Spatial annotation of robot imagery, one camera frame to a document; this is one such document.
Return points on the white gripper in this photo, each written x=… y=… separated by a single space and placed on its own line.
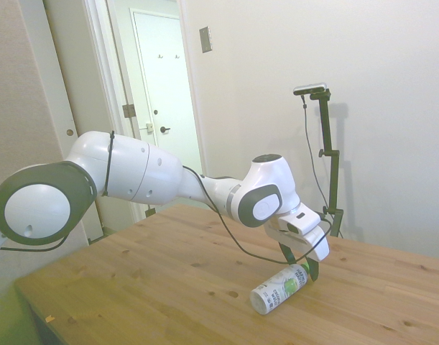
x=309 y=242

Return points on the white bottle with green cap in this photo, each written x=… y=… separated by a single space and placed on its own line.
x=276 y=292

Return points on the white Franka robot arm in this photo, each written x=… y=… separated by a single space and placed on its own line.
x=143 y=172

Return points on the metal door latch plate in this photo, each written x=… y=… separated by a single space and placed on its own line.
x=149 y=127

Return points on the white closed door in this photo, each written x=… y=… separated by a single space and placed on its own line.
x=169 y=90

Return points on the metal door hinge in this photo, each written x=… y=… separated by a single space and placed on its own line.
x=129 y=110

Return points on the small round door knob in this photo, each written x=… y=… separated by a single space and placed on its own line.
x=70 y=132

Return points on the blurred yellow-green object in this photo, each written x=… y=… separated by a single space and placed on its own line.
x=7 y=320

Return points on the beige open door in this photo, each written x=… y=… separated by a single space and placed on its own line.
x=75 y=64

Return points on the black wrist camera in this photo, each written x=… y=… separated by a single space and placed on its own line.
x=323 y=216

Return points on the black camera stand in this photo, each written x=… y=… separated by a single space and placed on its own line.
x=330 y=143

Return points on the grey camera on stand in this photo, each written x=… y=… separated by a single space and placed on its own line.
x=310 y=88

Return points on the grey wall plate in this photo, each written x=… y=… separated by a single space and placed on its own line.
x=205 y=39

